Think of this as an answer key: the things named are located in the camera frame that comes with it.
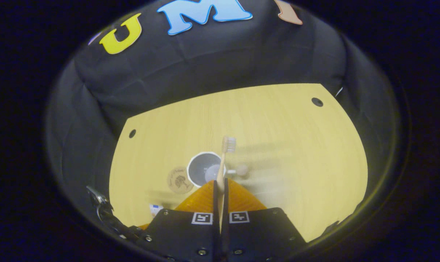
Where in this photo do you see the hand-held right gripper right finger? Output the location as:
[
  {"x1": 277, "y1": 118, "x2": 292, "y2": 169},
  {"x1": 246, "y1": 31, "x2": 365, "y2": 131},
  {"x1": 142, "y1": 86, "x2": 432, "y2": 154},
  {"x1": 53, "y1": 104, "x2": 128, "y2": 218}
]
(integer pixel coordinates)
[{"x1": 222, "y1": 178, "x2": 308, "y2": 262}]

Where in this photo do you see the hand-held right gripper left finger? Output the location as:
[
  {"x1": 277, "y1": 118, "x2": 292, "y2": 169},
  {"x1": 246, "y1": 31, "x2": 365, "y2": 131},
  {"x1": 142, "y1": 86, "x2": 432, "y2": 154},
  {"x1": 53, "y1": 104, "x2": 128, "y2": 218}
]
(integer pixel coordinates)
[{"x1": 135, "y1": 180, "x2": 221, "y2": 262}]

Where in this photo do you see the round brown coaster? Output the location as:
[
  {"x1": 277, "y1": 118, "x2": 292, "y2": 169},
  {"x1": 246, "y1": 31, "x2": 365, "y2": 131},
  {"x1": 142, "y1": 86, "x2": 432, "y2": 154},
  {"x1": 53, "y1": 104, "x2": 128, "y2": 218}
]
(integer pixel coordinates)
[{"x1": 167, "y1": 166, "x2": 194, "y2": 194}]

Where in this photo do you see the white cup with wooden handle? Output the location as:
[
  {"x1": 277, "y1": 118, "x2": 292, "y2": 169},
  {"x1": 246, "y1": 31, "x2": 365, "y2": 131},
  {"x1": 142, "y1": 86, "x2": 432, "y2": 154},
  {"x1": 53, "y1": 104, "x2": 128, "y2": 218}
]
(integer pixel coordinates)
[{"x1": 187, "y1": 152, "x2": 249, "y2": 188}]

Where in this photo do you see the beige toothbrush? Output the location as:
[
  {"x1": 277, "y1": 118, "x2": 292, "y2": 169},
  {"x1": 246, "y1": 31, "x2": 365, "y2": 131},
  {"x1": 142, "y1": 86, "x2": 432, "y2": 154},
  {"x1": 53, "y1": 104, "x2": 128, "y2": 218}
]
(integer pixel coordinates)
[{"x1": 216, "y1": 136, "x2": 237, "y2": 233}]

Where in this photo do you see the light wooden desktop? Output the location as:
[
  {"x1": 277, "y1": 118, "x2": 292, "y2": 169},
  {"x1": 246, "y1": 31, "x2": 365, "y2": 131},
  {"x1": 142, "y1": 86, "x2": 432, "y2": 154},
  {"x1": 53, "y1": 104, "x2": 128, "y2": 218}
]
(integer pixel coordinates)
[{"x1": 109, "y1": 83, "x2": 368, "y2": 242}]

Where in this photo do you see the black backdrop cloth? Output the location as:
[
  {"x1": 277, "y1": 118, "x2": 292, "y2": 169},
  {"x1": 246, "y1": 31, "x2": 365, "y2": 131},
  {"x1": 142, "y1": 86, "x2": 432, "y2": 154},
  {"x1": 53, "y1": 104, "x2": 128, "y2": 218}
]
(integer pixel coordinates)
[{"x1": 45, "y1": 0, "x2": 400, "y2": 233}]

